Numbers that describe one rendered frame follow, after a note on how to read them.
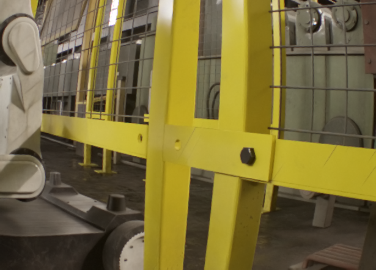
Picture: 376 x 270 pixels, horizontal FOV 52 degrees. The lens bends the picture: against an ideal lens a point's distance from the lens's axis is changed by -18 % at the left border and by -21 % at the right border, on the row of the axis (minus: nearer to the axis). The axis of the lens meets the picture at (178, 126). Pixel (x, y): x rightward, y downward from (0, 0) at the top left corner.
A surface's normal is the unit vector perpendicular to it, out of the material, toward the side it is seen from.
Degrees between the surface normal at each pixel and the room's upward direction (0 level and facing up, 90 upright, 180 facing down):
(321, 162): 90
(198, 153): 90
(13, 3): 90
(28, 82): 112
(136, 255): 90
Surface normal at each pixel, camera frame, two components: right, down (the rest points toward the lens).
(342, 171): -0.82, -0.04
